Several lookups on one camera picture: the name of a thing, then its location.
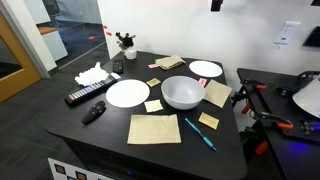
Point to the white bowl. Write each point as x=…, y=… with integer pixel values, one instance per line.
x=182, y=91

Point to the checkered calibration board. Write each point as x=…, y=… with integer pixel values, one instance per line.
x=76, y=171

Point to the white wall device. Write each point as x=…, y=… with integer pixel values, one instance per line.
x=286, y=33

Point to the square brown paper napkin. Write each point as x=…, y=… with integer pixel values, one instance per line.
x=217, y=93

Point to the crumpled white tissue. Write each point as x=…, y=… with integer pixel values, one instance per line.
x=91, y=76

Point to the pink and white packet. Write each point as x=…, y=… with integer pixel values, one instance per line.
x=153, y=66

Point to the small brown sugar packet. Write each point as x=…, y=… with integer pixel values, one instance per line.
x=208, y=120

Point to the short black remote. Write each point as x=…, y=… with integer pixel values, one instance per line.
x=118, y=66

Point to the blue pen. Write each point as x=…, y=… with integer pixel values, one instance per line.
x=200, y=133

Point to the small tan packet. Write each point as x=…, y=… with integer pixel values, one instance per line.
x=153, y=82

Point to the long black tv remote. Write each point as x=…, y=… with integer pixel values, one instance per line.
x=90, y=90

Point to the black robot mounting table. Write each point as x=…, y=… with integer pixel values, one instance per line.
x=293, y=156

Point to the large white plate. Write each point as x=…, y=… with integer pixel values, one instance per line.
x=127, y=93

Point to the curved black remote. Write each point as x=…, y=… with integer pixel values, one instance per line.
x=94, y=112

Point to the dark red flower bouquet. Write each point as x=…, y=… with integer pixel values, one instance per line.
x=125, y=40

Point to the white vase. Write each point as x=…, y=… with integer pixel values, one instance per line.
x=130, y=53

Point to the wooden door frame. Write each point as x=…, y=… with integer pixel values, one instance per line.
x=16, y=73

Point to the yellow sticky note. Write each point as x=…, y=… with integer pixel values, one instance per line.
x=153, y=106

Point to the small white packet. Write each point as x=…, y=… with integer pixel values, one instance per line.
x=115, y=76

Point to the white cabinet wooden top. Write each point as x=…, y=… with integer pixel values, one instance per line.
x=53, y=41

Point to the small white plate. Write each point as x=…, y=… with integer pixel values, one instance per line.
x=205, y=68

